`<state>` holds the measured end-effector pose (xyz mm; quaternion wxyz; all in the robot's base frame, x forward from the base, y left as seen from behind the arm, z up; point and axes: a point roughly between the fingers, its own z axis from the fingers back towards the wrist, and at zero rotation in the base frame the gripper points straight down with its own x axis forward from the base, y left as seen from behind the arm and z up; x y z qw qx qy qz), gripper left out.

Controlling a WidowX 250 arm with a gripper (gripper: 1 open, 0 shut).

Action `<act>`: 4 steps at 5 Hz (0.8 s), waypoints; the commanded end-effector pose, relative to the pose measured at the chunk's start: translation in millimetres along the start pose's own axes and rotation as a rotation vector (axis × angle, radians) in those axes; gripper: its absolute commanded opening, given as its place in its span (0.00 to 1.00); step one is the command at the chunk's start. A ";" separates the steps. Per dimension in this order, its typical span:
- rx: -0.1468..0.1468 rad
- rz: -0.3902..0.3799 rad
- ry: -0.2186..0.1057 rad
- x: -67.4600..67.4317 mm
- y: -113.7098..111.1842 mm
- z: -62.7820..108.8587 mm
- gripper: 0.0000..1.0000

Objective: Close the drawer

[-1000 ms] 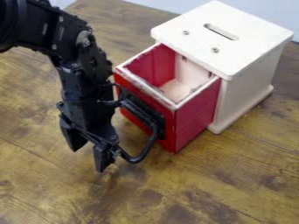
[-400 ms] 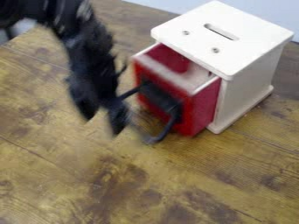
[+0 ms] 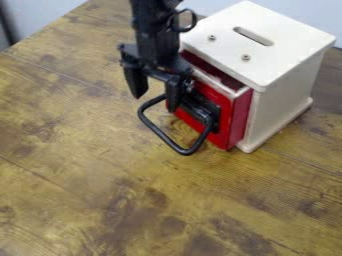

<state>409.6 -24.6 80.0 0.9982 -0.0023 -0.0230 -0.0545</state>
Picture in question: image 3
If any white wooden box cabinet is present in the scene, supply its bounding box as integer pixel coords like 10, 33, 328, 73
180, 1, 335, 153

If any red wooden drawer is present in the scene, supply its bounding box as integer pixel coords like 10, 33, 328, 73
181, 50, 253, 150

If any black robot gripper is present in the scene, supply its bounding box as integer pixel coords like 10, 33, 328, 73
116, 28, 194, 113

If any black metal drawer handle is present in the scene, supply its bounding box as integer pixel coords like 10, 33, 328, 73
133, 102, 198, 158

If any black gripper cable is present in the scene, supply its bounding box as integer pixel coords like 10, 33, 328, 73
164, 8, 198, 34

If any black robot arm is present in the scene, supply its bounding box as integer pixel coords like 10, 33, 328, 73
117, 0, 197, 112

